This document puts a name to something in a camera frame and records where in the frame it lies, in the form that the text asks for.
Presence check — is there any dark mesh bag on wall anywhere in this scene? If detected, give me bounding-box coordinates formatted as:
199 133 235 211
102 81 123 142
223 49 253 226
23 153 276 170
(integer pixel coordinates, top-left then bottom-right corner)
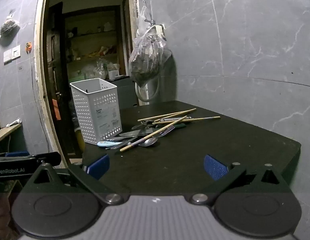
0 17 18 37

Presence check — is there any grey looped hose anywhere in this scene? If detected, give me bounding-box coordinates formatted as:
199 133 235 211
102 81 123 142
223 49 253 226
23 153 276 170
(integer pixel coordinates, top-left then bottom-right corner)
134 76 161 103

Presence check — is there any white perforated utensil caddy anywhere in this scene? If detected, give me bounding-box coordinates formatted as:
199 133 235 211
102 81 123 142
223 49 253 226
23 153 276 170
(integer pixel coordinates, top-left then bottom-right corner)
70 78 122 145

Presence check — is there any green-handled utensil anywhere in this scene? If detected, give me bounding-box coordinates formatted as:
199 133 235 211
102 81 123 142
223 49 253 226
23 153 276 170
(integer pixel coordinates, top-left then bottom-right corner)
171 123 186 129

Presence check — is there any plain wooden chopstick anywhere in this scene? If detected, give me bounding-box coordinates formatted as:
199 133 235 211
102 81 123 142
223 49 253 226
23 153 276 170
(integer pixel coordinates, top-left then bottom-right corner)
138 108 196 122
153 108 197 122

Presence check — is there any clear plastic bag of contents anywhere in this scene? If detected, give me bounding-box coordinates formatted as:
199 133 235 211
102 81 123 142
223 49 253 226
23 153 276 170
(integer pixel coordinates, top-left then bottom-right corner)
128 0 172 88

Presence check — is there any dark cabinet box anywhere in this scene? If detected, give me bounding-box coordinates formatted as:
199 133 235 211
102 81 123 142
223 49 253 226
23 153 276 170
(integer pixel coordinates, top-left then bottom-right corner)
107 75 138 109

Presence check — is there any orange wall hook ornament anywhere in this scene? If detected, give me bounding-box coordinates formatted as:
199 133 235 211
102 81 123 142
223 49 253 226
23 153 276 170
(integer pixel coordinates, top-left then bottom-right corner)
25 42 32 54

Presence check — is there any steel peeler with grey handle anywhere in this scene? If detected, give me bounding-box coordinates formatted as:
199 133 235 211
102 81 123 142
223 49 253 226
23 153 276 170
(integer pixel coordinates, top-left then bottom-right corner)
138 116 193 131

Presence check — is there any white wall switch plate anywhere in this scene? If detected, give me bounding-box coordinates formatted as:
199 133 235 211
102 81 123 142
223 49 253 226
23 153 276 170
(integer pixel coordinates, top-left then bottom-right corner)
3 45 20 63

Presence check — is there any steel spoon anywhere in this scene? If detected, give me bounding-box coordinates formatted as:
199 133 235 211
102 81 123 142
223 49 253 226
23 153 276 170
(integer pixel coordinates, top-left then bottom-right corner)
139 137 158 147

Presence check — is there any wooden side shelf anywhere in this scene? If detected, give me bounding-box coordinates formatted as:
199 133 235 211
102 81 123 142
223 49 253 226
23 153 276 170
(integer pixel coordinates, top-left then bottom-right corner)
0 124 22 142

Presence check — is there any purple-banded wooden chopstick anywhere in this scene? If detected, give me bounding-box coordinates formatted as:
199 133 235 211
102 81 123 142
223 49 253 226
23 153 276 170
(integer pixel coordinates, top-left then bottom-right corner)
152 115 221 125

